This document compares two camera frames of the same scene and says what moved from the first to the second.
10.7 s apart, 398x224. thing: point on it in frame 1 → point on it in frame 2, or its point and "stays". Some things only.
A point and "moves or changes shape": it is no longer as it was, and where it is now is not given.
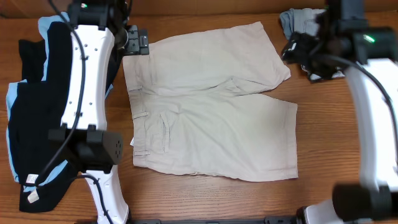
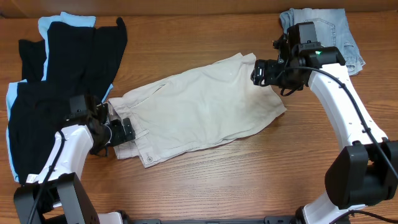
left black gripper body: (136, 45) → (117, 135)
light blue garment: (44, 22) stays
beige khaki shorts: (196, 107) moves or changes shape
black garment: (37, 107) stays
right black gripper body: (301, 47) → (275, 74)
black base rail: (262, 220) stays
